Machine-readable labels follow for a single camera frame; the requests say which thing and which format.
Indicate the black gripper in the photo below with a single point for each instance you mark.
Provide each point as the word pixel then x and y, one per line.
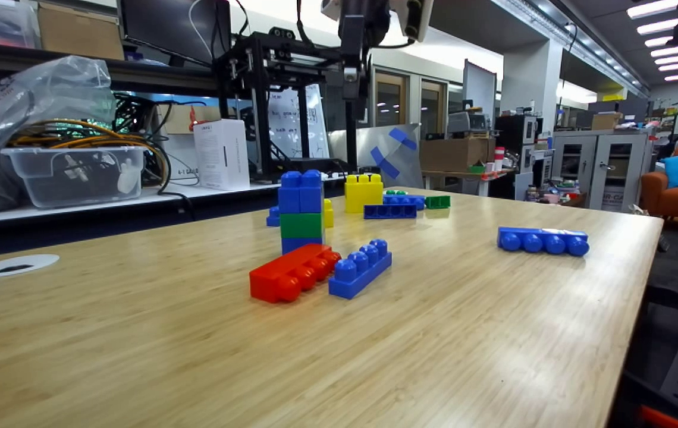
pixel 364 20

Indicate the blue two-stud block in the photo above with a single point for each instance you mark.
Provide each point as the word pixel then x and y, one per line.
pixel 291 193
pixel 313 193

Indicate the green square block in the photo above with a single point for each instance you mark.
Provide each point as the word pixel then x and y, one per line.
pixel 299 227

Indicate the blue square block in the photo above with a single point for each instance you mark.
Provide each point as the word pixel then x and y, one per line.
pixel 299 246

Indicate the large yellow block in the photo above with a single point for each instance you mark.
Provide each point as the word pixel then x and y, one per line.
pixel 363 190

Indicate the blue four-stud block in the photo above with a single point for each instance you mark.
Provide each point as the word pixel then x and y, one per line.
pixel 272 217
pixel 359 266
pixel 393 204
pixel 543 241

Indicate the green two-stud block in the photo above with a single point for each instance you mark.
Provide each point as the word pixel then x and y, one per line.
pixel 436 201

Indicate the red four-stud block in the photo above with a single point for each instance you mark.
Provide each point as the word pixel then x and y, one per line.
pixel 292 270

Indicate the brown cardboard box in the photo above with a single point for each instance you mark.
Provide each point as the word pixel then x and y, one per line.
pixel 79 32
pixel 457 155

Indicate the white cardboard box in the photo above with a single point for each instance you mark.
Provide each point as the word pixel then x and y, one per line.
pixel 221 155

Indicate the black monitor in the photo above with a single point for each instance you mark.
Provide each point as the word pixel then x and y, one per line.
pixel 173 26

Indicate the black shelf board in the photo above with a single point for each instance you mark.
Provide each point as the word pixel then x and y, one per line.
pixel 162 76

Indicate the grey metal cabinet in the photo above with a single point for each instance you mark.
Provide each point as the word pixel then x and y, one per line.
pixel 599 167

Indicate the ceiling light panel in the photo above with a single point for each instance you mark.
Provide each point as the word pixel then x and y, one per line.
pixel 659 39
pixel 654 7
pixel 672 48
pixel 673 57
pixel 659 25

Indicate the clear plastic container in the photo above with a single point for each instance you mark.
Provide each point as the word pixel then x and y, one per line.
pixel 72 174

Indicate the clear plastic bag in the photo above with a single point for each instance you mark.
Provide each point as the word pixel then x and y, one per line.
pixel 29 97

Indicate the small white table grommet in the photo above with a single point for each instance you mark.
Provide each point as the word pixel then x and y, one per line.
pixel 15 264

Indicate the black 3D printer frame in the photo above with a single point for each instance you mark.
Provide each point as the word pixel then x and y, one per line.
pixel 259 109

